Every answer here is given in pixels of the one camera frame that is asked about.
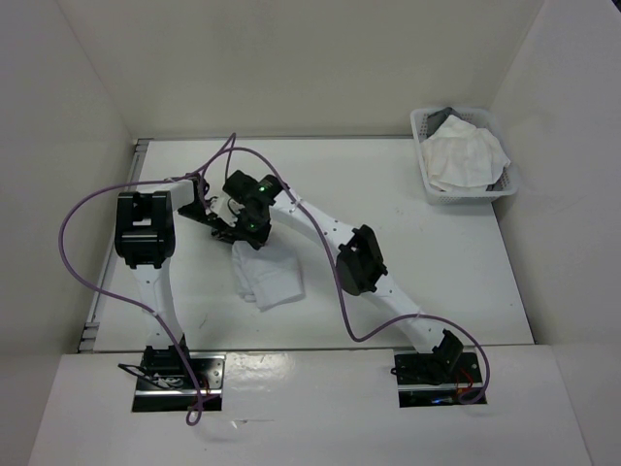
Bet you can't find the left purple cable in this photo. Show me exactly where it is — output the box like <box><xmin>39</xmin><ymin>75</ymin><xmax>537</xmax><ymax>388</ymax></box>
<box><xmin>57</xmin><ymin>132</ymin><xmax>239</xmax><ymax>426</ymax></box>

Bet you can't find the purple cable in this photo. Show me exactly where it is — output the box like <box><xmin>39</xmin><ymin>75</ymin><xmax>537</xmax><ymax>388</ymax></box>
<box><xmin>222</xmin><ymin>147</ymin><xmax>489</xmax><ymax>406</ymax></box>
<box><xmin>57</xmin><ymin>132</ymin><xmax>239</xmax><ymax>426</ymax></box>

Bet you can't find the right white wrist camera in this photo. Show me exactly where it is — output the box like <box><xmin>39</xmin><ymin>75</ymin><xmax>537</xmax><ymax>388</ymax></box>
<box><xmin>211</xmin><ymin>193</ymin><xmax>243</xmax><ymax>227</ymax></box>

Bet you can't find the white skirt in basket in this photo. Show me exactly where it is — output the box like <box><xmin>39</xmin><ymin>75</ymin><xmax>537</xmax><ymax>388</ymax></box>
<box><xmin>421</xmin><ymin>115</ymin><xmax>510</xmax><ymax>193</ymax></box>

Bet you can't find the dark garment in basket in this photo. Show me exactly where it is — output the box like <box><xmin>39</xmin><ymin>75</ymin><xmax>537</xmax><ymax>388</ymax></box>
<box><xmin>426</xmin><ymin>107</ymin><xmax>461</xmax><ymax>138</ymax></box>

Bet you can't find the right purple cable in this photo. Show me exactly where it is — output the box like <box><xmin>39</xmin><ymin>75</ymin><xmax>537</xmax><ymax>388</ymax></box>
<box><xmin>222</xmin><ymin>147</ymin><xmax>489</xmax><ymax>406</ymax></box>

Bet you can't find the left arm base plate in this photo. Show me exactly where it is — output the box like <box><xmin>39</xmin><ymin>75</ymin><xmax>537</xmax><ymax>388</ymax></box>
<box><xmin>117</xmin><ymin>351</ymin><xmax>225</xmax><ymax>413</ymax></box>

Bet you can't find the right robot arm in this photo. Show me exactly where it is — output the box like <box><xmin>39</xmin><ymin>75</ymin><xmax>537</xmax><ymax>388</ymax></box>
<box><xmin>223</xmin><ymin>171</ymin><xmax>464</xmax><ymax>385</ymax></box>

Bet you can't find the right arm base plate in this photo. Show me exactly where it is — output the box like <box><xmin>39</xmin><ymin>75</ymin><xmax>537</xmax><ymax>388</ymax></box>
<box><xmin>391</xmin><ymin>351</ymin><xmax>483</xmax><ymax>408</ymax></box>

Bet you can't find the white skirt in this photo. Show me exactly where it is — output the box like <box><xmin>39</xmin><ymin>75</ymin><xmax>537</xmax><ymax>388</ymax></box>
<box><xmin>421</xmin><ymin>115</ymin><xmax>510</xmax><ymax>193</ymax></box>
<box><xmin>232</xmin><ymin>241</ymin><xmax>306</xmax><ymax>312</ymax></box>

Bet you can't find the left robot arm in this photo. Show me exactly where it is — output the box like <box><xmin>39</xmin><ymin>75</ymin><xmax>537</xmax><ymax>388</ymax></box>
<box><xmin>114</xmin><ymin>175</ymin><xmax>270</xmax><ymax>388</ymax></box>

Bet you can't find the white plastic laundry basket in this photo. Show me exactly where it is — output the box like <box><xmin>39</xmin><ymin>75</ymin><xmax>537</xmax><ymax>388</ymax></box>
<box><xmin>409</xmin><ymin>107</ymin><xmax>519</xmax><ymax>205</ymax></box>

